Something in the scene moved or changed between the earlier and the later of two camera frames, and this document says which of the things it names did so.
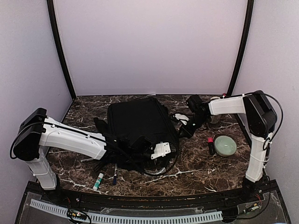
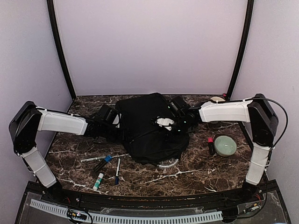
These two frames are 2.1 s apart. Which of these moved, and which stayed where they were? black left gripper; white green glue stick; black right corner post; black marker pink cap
Moved: black left gripper
Stayed: white green glue stick; black marker pink cap; black right corner post
